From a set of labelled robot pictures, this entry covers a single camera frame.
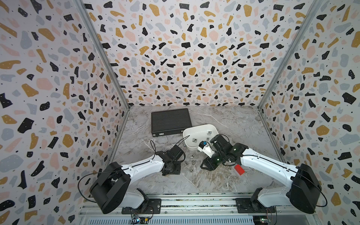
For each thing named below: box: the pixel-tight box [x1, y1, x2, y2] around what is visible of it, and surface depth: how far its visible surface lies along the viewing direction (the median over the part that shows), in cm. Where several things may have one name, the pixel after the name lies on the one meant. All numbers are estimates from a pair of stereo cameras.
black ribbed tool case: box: [150, 108, 193, 137], surface depth 108 cm
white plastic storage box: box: [183, 123, 219, 151], surface depth 105 cm
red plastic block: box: [234, 164, 246, 176], surface depth 87 cm
